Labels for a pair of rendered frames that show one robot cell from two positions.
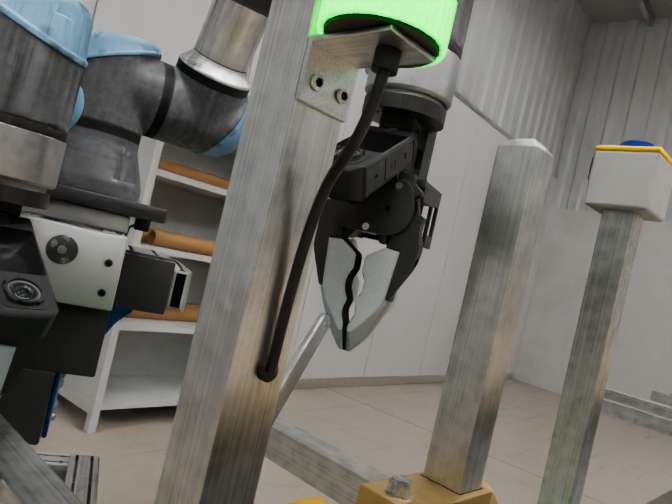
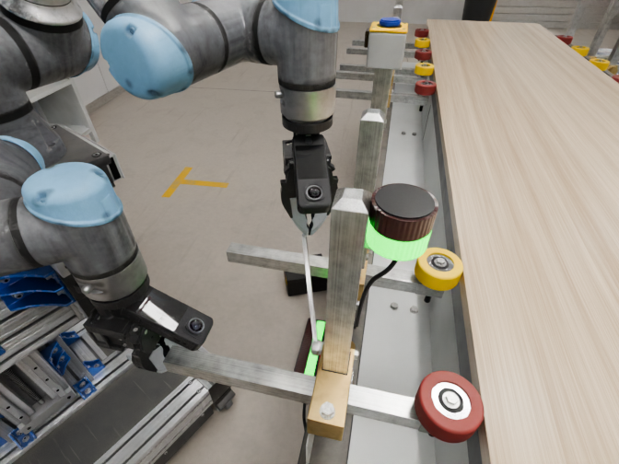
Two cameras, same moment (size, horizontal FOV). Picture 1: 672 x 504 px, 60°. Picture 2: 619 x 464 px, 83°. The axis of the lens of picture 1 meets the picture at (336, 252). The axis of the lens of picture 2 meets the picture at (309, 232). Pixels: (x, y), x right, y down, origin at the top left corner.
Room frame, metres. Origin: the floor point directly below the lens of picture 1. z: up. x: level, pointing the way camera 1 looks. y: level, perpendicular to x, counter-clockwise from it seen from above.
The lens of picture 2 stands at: (0.08, 0.21, 1.36)
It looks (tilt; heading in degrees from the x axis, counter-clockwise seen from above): 41 degrees down; 330
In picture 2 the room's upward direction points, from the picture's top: straight up
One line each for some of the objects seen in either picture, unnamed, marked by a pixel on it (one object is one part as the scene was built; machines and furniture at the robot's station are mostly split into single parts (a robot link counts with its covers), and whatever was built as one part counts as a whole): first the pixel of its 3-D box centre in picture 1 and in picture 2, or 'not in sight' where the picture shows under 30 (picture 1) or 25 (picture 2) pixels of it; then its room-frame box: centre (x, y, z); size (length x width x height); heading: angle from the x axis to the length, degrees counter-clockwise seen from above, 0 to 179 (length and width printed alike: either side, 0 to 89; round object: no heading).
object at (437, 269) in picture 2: not in sight; (433, 281); (0.34, -0.22, 0.85); 0.08 x 0.08 x 0.11
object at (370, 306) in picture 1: (380, 300); (316, 207); (0.49, -0.05, 1.00); 0.06 x 0.03 x 0.09; 157
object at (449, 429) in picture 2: not in sight; (440, 416); (0.16, -0.05, 0.85); 0.08 x 0.08 x 0.11
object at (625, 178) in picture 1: (629, 186); (386, 47); (0.67, -0.31, 1.18); 0.07 x 0.07 x 0.08; 47
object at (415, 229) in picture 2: not in sight; (402, 210); (0.26, 0.00, 1.16); 0.06 x 0.06 x 0.02
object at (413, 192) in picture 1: (392, 176); (307, 150); (0.50, -0.03, 1.11); 0.09 x 0.08 x 0.12; 157
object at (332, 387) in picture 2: not in sight; (334, 383); (0.28, 0.05, 0.85); 0.13 x 0.06 x 0.05; 137
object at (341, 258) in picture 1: (347, 292); (298, 208); (0.51, -0.02, 1.00); 0.06 x 0.03 x 0.09; 157
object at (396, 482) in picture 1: (399, 486); not in sight; (0.42, -0.08, 0.87); 0.02 x 0.02 x 0.01
